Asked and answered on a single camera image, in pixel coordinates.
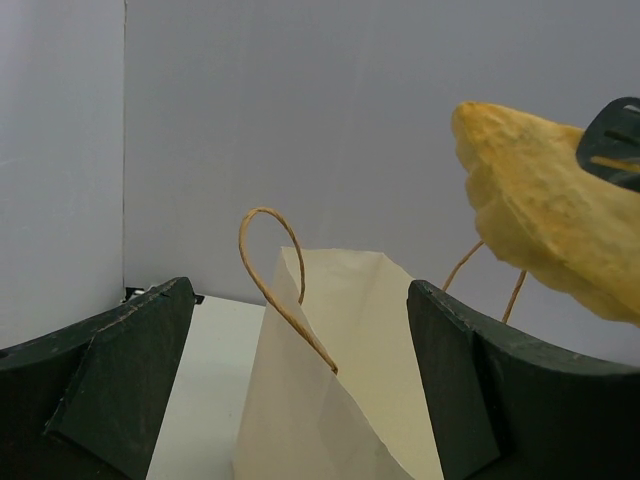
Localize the cream paper bag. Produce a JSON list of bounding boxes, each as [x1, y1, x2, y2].
[[230, 206, 529, 480]]

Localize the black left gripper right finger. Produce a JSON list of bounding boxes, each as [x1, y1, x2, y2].
[[407, 280, 639, 479]]

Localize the metal serving tongs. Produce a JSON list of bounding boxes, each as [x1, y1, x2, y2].
[[575, 96, 639, 193]]

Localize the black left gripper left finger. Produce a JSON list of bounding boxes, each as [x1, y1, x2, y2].
[[1, 277, 195, 479]]

